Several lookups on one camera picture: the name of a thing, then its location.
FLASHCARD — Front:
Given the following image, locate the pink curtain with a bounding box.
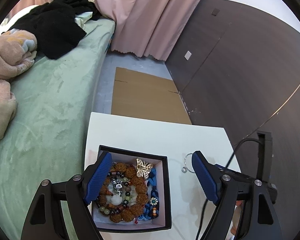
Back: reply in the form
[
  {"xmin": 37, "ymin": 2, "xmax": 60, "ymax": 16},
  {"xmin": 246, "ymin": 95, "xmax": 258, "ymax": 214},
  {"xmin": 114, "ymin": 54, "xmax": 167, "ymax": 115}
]
[{"xmin": 95, "ymin": 0, "xmax": 200, "ymax": 61}]

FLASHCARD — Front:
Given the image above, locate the black clothing pile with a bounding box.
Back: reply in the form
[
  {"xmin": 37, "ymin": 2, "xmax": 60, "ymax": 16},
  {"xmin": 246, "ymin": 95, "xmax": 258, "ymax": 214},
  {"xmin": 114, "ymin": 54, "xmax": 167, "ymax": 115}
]
[{"xmin": 11, "ymin": 0, "xmax": 102, "ymax": 60}]

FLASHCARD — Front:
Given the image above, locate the brown rudraksha bead bracelet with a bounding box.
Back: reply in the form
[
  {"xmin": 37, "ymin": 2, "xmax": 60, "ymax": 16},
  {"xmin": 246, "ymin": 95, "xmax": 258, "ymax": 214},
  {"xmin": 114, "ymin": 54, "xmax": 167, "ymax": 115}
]
[{"xmin": 97, "ymin": 161, "xmax": 150, "ymax": 223}]

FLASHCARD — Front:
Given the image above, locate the black jewelry box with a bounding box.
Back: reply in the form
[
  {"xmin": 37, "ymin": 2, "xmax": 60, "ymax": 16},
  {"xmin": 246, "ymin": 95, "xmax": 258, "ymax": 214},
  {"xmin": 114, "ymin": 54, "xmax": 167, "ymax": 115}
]
[{"xmin": 92, "ymin": 146, "xmax": 172, "ymax": 233}]

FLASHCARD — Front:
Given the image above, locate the person's right hand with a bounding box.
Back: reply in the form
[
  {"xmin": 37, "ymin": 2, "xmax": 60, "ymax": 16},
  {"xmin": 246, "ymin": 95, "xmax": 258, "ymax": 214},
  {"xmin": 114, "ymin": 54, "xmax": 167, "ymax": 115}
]
[{"xmin": 230, "ymin": 200, "xmax": 243, "ymax": 236}]

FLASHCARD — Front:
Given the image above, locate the black cable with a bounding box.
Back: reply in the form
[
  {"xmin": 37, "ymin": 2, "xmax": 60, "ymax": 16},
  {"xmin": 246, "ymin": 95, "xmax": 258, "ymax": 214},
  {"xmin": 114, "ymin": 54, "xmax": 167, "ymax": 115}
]
[{"xmin": 194, "ymin": 137, "xmax": 268, "ymax": 240}]

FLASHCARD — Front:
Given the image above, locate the dark wall switch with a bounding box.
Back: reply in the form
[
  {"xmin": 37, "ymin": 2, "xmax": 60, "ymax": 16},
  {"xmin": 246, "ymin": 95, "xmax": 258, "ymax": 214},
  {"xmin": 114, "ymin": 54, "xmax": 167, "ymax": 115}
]
[{"xmin": 211, "ymin": 9, "xmax": 220, "ymax": 16}]

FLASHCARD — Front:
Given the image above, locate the green bed sheet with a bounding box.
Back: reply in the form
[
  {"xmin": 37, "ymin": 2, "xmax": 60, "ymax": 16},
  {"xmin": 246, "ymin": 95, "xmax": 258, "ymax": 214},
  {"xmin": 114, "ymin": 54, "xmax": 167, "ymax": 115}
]
[{"xmin": 0, "ymin": 18, "xmax": 115, "ymax": 239}]

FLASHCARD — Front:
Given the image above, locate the flattened cardboard sheet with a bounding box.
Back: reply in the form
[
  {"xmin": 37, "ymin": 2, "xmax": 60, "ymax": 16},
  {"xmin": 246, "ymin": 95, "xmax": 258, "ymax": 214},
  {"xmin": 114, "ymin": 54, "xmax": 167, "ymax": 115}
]
[{"xmin": 111, "ymin": 67, "xmax": 191, "ymax": 125}]

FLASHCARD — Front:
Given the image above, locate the gold butterfly brooch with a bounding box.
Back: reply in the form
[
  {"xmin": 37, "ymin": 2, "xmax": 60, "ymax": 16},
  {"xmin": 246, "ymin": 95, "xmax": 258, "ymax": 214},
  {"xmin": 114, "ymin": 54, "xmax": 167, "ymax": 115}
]
[{"xmin": 136, "ymin": 158, "xmax": 154, "ymax": 180}]

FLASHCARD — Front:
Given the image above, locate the white wall socket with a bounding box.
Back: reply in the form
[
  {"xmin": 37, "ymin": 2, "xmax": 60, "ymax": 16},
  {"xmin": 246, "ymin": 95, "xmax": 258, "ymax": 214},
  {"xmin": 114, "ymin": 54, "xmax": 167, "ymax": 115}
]
[{"xmin": 184, "ymin": 51, "xmax": 192, "ymax": 61}]

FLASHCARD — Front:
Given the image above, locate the dark multicolour bead bracelet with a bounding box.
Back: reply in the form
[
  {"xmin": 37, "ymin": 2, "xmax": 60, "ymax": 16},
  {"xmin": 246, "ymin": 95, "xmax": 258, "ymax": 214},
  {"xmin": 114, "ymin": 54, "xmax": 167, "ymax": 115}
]
[{"xmin": 97, "ymin": 171, "xmax": 132, "ymax": 215}]

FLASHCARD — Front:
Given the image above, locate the thin silver hoop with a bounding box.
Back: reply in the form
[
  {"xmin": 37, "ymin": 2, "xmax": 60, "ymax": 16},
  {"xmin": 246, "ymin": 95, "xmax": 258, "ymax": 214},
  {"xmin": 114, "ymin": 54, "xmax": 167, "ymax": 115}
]
[{"xmin": 182, "ymin": 153, "xmax": 195, "ymax": 174}]

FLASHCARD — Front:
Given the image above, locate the blue braided string bracelet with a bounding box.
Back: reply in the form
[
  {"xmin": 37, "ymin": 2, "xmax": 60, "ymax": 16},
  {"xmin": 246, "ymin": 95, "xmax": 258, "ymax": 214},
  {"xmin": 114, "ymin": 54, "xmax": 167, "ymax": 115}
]
[{"xmin": 137, "ymin": 167, "xmax": 159, "ymax": 222}]

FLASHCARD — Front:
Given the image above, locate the pink fleece blanket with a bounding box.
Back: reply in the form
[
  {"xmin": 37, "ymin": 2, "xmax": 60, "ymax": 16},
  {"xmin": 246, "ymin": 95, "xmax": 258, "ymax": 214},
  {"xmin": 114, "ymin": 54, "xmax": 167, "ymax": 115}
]
[{"xmin": 0, "ymin": 29, "xmax": 37, "ymax": 139}]

